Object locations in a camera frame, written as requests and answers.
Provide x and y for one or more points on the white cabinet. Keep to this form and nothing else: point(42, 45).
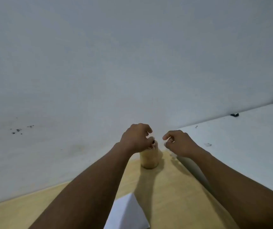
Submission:
point(250, 145)

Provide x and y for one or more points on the white paper sheet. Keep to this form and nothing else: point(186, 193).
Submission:
point(127, 214)

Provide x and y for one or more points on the small black clip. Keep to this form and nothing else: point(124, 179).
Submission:
point(234, 114)

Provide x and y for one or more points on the person's left forearm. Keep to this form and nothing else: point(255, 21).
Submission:
point(88, 190)

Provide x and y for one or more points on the person's right hand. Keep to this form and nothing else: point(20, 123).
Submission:
point(182, 144)

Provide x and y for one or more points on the round wooden pen holder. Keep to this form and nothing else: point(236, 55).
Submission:
point(149, 159)

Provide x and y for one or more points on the person's right forearm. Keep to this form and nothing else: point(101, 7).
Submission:
point(241, 193)

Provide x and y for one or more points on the person's left hand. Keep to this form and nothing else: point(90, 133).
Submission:
point(135, 138)

